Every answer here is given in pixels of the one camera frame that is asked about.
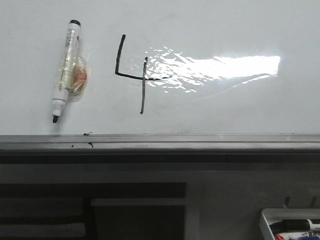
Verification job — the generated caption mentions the white whiteboard marker with magnet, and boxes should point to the white whiteboard marker with magnet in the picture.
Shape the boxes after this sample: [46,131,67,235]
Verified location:
[52,19,88,124]

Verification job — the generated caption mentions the grey aluminium whiteboard tray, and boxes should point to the grey aluminium whiteboard tray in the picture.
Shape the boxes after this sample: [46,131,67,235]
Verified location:
[0,133,320,156]

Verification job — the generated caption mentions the white whiteboard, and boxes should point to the white whiteboard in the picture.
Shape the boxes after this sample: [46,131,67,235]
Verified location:
[0,0,320,135]

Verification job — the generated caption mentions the dark cabinet panel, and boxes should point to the dark cabinet panel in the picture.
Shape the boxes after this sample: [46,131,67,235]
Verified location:
[0,182,187,240]

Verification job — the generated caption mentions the white marker holder tray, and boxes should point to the white marker holder tray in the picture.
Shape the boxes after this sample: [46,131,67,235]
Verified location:
[259,208,320,240]

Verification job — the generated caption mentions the red capped marker in tray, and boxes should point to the red capped marker in tray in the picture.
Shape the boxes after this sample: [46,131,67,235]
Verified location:
[274,234,285,240]

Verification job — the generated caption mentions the black capped marker in tray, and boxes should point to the black capped marker in tray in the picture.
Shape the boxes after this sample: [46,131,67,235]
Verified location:
[269,219,320,234]

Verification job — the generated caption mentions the blue labelled marker in tray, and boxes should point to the blue labelled marker in tray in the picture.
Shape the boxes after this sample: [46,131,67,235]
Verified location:
[279,230,320,240]

